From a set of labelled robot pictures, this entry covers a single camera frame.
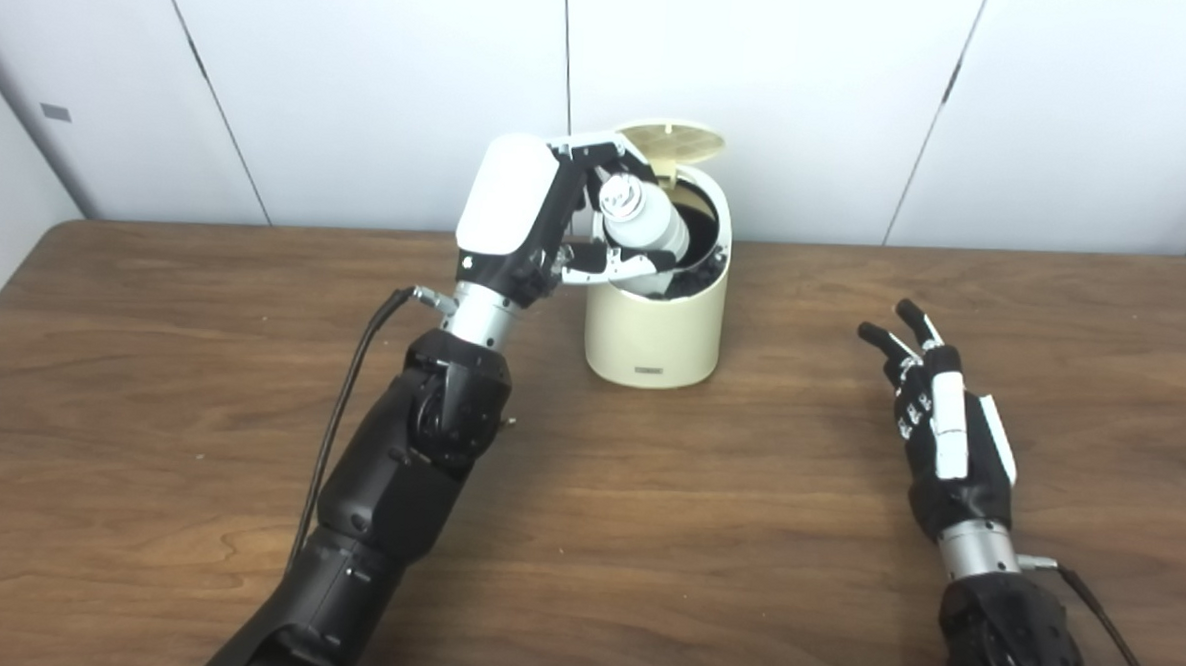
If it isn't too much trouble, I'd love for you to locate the black bin liner bag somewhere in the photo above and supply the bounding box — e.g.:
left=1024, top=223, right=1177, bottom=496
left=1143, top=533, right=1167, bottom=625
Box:
left=654, top=201, right=732, bottom=305

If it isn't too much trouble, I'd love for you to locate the small white plastic bottle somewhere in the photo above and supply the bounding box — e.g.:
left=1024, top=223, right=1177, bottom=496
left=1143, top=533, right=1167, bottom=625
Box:
left=593, top=173, right=696, bottom=300

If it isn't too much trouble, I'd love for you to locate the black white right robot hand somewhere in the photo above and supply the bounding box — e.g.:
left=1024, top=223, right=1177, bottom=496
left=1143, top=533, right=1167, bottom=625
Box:
left=847, top=297, right=1026, bottom=546

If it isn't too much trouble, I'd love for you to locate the round cream bin lid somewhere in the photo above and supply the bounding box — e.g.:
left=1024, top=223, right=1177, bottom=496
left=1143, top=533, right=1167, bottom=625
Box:
left=612, top=120, right=727, bottom=180

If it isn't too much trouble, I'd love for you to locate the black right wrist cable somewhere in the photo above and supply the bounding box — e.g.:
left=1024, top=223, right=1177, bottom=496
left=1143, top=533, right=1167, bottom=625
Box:
left=1014, top=555, right=1180, bottom=666

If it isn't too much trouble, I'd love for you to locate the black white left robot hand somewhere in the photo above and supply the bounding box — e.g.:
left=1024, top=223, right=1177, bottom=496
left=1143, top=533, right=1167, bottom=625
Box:
left=452, top=125, right=698, bottom=313

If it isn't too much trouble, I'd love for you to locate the cream-colored bin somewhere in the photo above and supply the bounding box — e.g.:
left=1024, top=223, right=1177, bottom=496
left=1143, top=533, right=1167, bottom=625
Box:
left=581, top=119, right=738, bottom=392

